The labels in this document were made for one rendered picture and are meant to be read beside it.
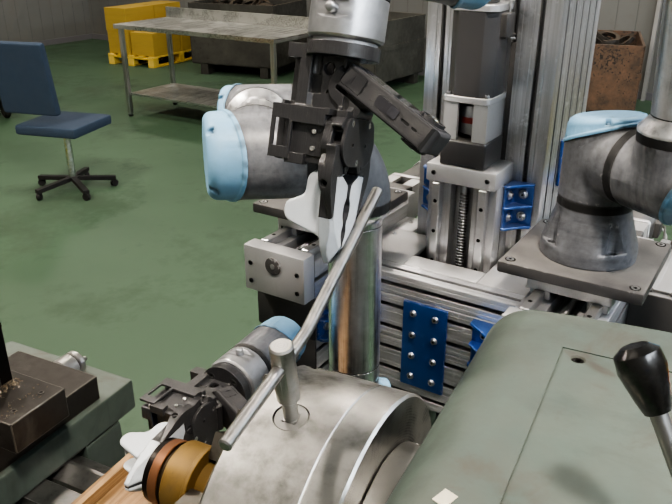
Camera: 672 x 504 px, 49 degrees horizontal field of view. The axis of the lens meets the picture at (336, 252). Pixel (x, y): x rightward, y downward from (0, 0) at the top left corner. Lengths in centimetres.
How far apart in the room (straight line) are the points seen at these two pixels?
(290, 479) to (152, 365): 249
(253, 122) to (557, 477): 55
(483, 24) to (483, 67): 7
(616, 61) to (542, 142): 564
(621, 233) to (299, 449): 69
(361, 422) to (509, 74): 83
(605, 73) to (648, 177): 595
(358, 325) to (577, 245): 37
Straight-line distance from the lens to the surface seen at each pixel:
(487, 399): 69
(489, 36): 128
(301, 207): 72
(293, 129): 71
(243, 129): 92
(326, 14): 70
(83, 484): 125
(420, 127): 67
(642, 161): 107
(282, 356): 62
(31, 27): 1218
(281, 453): 67
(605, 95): 704
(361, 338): 103
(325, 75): 72
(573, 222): 118
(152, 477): 85
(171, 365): 311
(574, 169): 116
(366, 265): 99
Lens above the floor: 165
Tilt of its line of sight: 24 degrees down
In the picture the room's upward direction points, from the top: straight up
